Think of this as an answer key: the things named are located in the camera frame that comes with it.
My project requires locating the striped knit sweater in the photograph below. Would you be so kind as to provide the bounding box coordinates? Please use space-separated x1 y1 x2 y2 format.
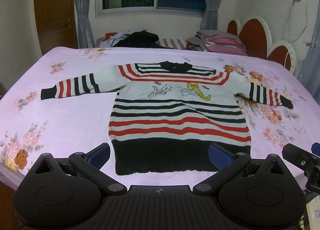
41 61 293 175

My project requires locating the dark clothes pile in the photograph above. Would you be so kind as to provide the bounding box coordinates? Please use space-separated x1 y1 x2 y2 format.
97 29 161 48

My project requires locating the folded pink grey bedding stack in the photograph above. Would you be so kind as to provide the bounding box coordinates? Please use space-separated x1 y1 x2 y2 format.
185 30 247 56

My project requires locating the red white scalloped headboard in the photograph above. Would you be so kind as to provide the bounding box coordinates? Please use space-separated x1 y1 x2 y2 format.
227 15 297 73

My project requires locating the brown wooden door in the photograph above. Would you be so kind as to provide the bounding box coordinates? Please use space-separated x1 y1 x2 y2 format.
34 0 78 54

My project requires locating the left grey curtain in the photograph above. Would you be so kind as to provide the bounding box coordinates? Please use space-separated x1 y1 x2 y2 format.
73 0 94 48

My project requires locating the wall hook bracket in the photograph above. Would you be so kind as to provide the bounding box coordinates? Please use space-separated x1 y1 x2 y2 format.
303 42 318 48

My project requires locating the white charger cable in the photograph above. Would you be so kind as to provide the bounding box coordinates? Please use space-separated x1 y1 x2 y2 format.
282 0 309 67

